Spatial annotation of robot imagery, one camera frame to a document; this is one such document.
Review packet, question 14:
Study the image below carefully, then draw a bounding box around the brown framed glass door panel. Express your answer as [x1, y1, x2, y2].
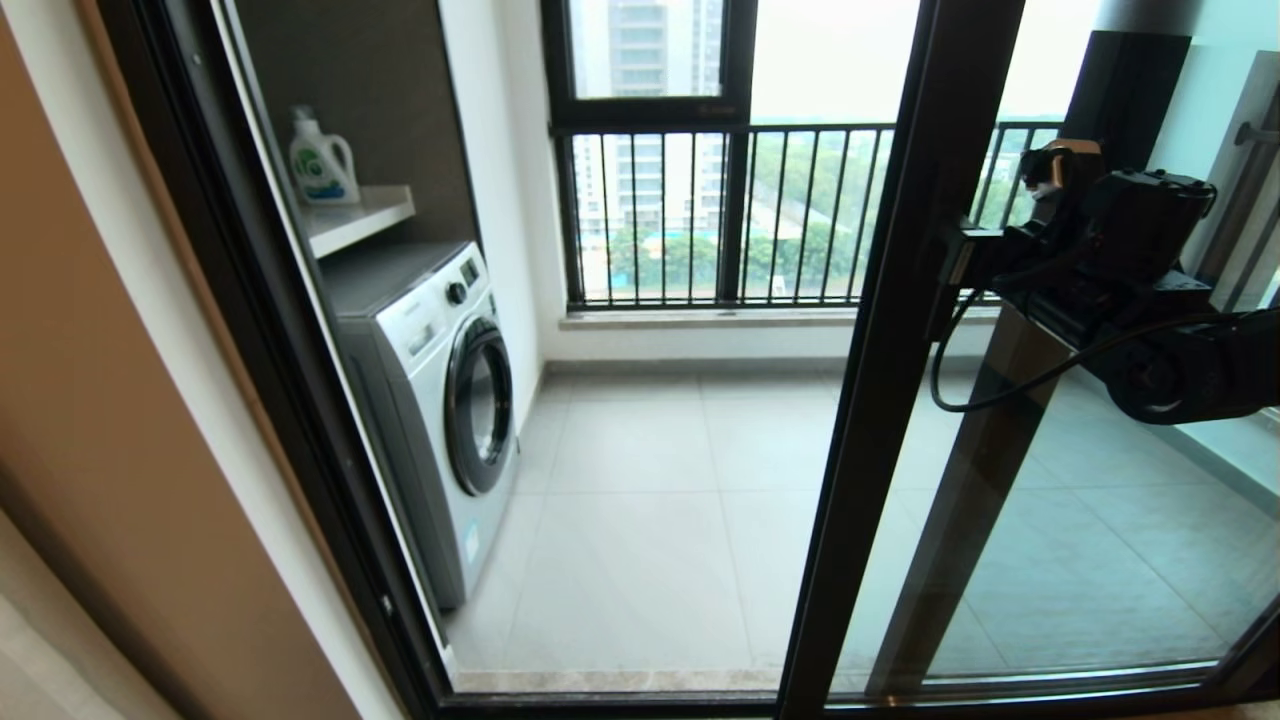
[868, 30, 1280, 701]

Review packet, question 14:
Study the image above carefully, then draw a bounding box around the dark brown cabinet panel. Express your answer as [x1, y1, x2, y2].
[235, 0, 481, 251]

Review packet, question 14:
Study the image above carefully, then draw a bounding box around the right wrist camera brown tape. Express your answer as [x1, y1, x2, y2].
[1018, 138, 1106, 229]

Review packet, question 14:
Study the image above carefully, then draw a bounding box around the long grey stone window sill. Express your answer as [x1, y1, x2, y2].
[558, 308, 1001, 331]

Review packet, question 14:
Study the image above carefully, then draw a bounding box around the dark window frame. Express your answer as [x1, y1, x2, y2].
[543, 0, 758, 311]

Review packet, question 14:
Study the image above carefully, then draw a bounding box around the white shelf board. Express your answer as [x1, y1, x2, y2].
[300, 185, 416, 259]

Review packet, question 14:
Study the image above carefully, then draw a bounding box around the white laundry detergent bottle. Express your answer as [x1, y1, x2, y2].
[288, 105, 361, 206]

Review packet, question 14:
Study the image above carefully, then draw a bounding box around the black metal balcony railing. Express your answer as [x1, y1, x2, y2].
[575, 122, 1066, 306]

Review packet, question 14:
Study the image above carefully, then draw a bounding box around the dark framed sliding glass door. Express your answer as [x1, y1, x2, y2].
[775, 0, 1280, 720]

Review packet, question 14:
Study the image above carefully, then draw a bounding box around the silver front-load washing machine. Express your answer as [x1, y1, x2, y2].
[322, 240, 521, 611]

